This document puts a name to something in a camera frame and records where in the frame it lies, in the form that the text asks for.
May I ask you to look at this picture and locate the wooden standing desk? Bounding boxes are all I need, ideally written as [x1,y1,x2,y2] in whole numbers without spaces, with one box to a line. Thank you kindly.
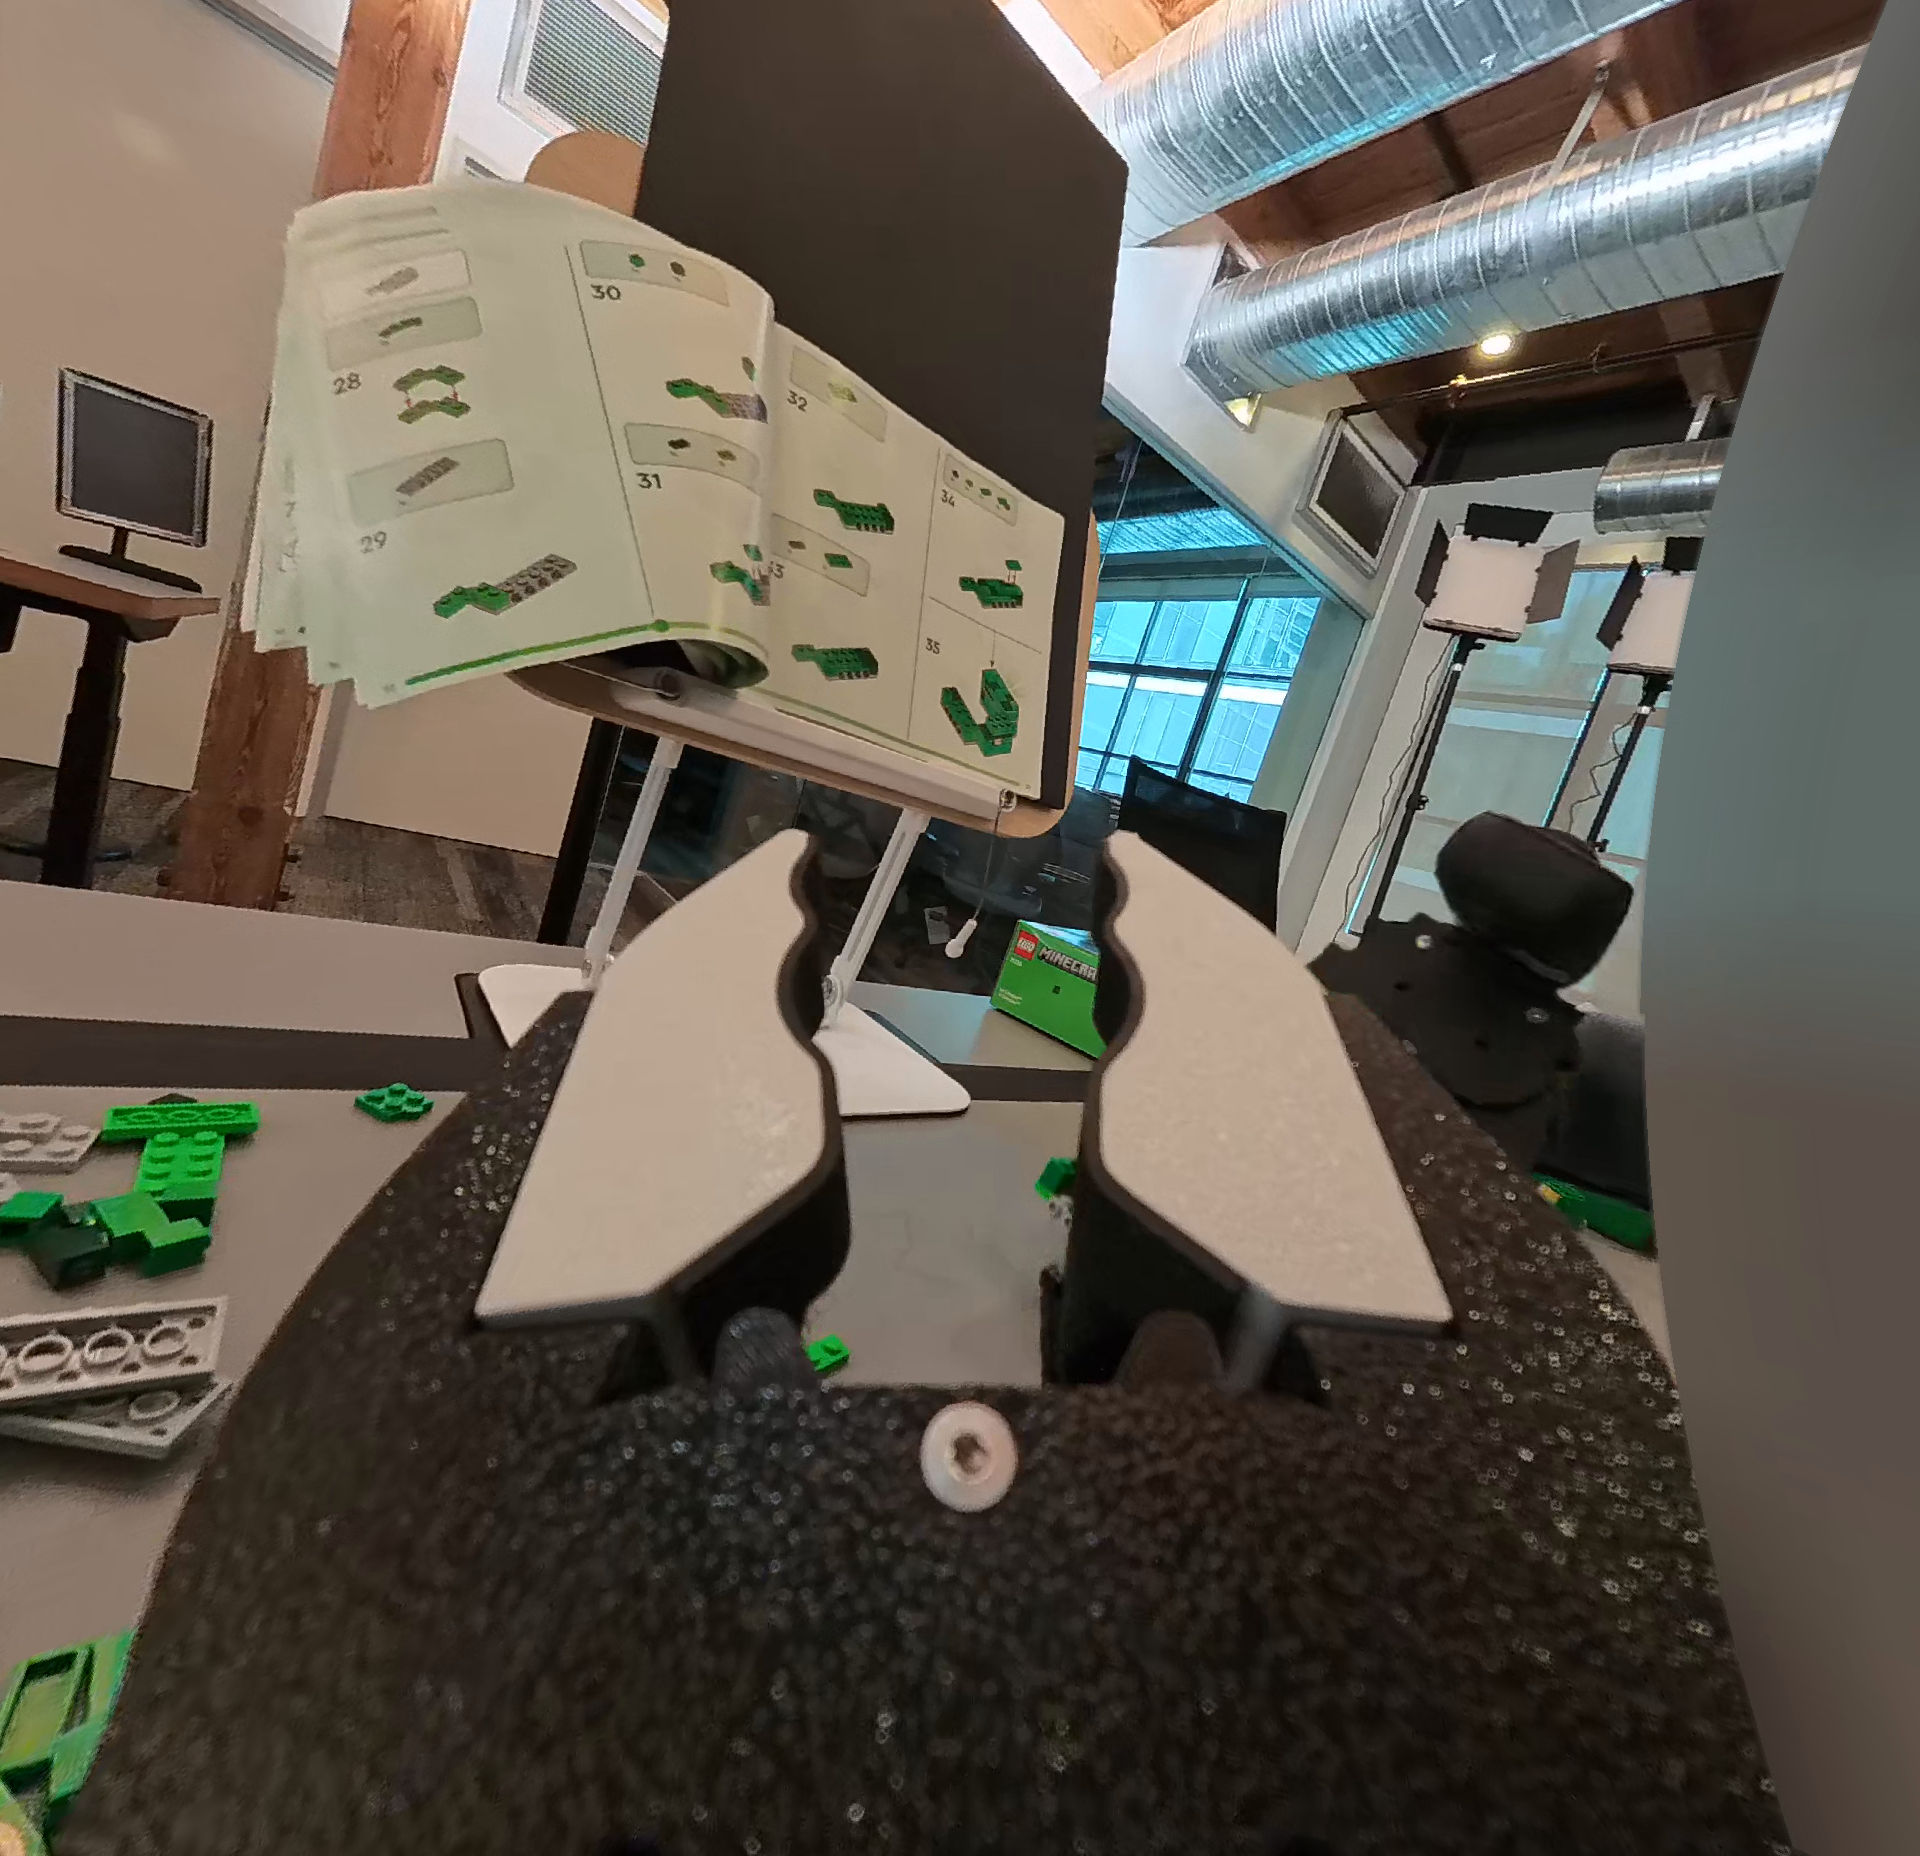
[0,551,221,894]

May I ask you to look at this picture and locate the silver ventilation duct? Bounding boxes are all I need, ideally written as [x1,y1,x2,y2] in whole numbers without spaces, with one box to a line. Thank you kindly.
[1182,41,1876,402]
[1088,0,1892,245]
[1596,435,1739,534]

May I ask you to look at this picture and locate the wooden pillar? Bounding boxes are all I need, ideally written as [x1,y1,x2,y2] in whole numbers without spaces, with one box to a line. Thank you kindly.
[159,0,497,914]

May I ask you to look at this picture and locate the glass window wall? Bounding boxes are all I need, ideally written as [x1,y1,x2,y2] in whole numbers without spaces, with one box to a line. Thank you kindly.
[1073,435,1374,815]

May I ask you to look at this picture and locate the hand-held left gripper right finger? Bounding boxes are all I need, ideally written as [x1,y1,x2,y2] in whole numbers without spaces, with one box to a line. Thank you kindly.
[1047,830,1459,1406]

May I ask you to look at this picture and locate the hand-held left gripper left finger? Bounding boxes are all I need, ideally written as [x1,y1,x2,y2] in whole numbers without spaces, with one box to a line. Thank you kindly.
[472,830,856,1388]

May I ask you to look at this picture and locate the computer monitor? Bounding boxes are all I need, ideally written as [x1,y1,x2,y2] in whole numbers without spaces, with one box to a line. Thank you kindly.
[55,366,220,592]

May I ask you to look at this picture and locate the thin white cord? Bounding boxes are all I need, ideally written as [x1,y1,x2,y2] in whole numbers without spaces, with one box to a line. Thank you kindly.
[947,788,1010,964]

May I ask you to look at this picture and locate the grey long toy plate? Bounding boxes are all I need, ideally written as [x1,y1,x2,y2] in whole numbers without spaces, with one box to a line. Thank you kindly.
[0,1297,231,1388]
[0,1377,233,1460]

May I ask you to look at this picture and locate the black board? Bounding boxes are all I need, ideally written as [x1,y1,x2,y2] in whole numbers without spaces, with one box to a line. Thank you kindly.
[636,0,1134,823]

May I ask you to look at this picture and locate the toy brick instruction booklet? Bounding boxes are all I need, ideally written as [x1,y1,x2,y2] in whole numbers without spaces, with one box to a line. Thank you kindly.
[241,187,1073,810]

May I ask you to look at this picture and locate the studio light panel on stand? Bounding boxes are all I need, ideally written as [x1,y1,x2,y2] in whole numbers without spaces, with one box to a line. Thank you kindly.
[1356,502,1589,936]
[1589,534,1708,858]

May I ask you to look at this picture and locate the white framed wall vent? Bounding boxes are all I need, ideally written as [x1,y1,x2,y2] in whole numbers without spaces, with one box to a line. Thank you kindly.
[1296,418,1411,572]
[497,0,671,144]

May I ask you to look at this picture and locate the green toy box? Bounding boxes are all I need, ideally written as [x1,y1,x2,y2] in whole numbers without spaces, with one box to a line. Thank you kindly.
[984,915,1112,1065]

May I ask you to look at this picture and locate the long green toy brick assembly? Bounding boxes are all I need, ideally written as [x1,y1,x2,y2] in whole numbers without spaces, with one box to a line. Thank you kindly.
[0,1092,263,1291]

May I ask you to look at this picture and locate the large grey rounded object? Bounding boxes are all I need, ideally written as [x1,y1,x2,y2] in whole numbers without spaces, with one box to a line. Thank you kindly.
[1642,0,1920,1856]

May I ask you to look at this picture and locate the white and wooden book stand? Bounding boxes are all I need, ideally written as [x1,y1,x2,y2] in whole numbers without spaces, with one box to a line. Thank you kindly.
[477,129,1070,1124]

